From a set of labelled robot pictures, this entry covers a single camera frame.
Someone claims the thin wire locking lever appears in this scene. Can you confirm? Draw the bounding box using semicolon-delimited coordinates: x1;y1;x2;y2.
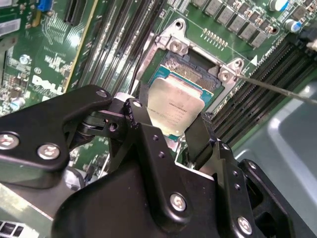
235;73;317;105

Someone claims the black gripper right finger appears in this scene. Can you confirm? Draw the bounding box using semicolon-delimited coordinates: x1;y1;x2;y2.
184;113;300;238

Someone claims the silver square CPU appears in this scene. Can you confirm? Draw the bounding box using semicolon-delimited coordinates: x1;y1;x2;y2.
146;64;215;143

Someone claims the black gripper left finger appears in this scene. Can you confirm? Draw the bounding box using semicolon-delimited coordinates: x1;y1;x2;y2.
0;84;196;227

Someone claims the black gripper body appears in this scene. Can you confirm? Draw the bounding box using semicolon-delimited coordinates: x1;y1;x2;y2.
51;162;232;238

